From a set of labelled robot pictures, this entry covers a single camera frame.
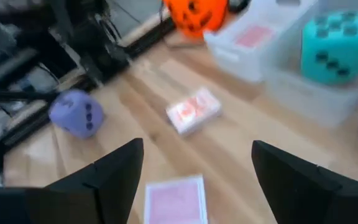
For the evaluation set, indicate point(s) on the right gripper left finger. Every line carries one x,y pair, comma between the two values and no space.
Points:
57,202

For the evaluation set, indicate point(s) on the teal foam die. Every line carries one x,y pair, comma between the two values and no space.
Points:
337,46

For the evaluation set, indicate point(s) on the pink backed card deck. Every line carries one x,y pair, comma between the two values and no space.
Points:
176,202
255,36

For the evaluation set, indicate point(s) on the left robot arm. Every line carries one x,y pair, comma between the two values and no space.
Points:
104,59

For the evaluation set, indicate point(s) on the orange pumpkin bucket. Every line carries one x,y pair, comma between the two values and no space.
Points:
219,15

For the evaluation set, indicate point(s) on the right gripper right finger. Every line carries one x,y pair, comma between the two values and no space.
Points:
322,202

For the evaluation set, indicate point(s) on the white plastic bin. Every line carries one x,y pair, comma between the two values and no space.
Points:
228,62

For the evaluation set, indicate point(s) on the purple foam die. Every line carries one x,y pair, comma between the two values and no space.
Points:
70,115

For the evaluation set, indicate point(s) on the clear plastic bin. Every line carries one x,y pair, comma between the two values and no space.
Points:
306,102

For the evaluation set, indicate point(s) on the orange patterned card deck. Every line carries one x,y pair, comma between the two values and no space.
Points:
194,112

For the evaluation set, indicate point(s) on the black diagonal frame strut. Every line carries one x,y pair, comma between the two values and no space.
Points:
11,96

